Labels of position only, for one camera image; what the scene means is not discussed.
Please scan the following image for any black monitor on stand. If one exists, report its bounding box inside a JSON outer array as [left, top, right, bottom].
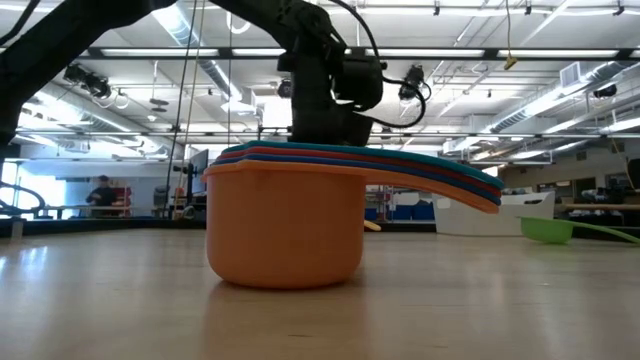
[[188, 148, 210, 196]]

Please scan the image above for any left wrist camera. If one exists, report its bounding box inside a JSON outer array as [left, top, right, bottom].
[[334, 54, 385, 112]]

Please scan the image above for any white plastic basket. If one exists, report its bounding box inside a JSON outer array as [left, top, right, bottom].
[[432, 191, 557, 237]]

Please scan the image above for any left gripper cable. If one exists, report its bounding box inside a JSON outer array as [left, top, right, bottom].
[[329, 0, 428, 129]]

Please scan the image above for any teal measuring cup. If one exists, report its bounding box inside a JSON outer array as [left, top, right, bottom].
[[221, 140, 505, 190]]

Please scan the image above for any hanging yellow cable plug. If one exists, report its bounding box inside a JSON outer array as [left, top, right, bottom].
[[503, 0, 519, 71]]

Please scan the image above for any green measuring cup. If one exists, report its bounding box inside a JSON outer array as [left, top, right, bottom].
[[519, 216, 640, 246]]

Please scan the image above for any blue measuring cup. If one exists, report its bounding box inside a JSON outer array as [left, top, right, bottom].
[[211, 153, 502, 207]]

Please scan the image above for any large orange measuring cup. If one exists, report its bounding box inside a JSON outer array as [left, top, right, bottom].
[[202, 159, 501, 290]]

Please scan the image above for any person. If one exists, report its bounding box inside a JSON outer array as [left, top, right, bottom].
[[84, 174, 120, 207]]

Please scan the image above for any red measuring cup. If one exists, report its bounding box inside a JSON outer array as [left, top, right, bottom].
[[216, 147, 503, 199]]

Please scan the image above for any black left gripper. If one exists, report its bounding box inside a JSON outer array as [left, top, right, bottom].
[[288, 48, 375, 147]]

